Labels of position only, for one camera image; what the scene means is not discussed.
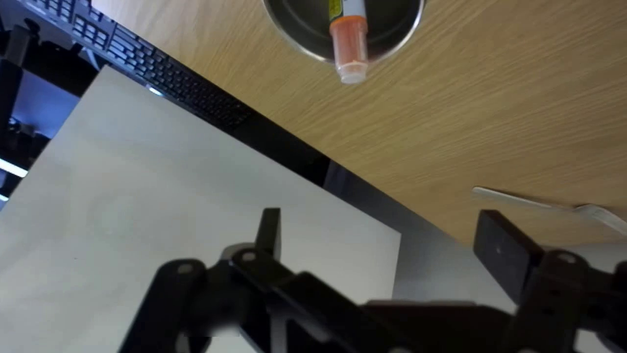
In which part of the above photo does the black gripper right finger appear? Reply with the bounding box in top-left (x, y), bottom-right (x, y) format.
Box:
top-left (472, 210), bottom-right (627, 353)

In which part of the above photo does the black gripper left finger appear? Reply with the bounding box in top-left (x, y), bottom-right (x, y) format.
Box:
top-left (120, 208), bottom-right (367, 353)

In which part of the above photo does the orange marker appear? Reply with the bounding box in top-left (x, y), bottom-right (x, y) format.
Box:
top-left (327, 0), bottom-right (368, 85)

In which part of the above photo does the white partition board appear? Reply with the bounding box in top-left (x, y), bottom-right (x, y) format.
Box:
top-left (0, 69), bottom-right (400, 353)

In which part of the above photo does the black keyboard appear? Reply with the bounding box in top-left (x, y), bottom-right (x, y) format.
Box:
top-left (20, 0), bottom-right (261, 126)

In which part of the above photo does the teal steel mug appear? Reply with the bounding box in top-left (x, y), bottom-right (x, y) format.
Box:
top-left (263, 0), bottom-right (427, 63)

